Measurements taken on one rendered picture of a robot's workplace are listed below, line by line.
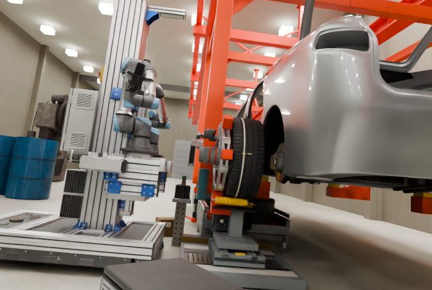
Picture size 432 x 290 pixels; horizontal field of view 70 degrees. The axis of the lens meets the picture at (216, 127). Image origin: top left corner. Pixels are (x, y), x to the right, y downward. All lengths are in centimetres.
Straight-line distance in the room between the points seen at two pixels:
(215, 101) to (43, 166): 361
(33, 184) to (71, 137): 337
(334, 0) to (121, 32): 226
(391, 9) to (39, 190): 554
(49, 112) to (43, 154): 424
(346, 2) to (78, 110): 287
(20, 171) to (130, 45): 369
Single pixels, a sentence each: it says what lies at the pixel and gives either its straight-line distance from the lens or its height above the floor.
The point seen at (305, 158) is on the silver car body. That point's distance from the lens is 179.
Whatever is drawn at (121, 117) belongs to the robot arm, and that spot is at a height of 102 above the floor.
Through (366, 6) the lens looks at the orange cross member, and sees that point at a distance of 388.
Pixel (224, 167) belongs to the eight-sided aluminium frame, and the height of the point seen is 76.
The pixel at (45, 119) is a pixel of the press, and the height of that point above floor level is 174.
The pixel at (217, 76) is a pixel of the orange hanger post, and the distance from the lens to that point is 303.
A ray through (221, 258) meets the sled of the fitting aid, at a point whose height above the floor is 13.
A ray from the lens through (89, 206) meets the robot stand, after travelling 246.
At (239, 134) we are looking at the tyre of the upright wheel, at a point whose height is 101.
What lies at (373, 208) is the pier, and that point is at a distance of 829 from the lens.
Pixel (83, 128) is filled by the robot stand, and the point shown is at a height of 94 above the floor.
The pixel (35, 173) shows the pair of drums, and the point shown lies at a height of 41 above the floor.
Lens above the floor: 71
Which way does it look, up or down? 8 degrees up
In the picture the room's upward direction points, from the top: 6 degrees clockwise
